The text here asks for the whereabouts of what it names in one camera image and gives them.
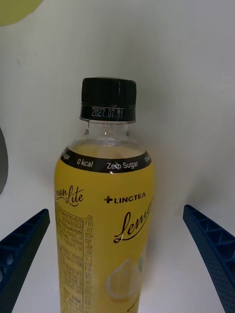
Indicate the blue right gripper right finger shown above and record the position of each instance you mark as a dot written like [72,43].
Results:
[215,249]

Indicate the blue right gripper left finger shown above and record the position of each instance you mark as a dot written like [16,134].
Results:
[22,252]

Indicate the yellow label bottle black cap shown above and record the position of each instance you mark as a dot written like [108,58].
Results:
[98,220]

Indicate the grey plastic waste bin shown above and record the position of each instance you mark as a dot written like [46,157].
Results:
[3,163]

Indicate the yellow-green plastic waste bin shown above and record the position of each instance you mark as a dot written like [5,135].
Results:
[14,9]

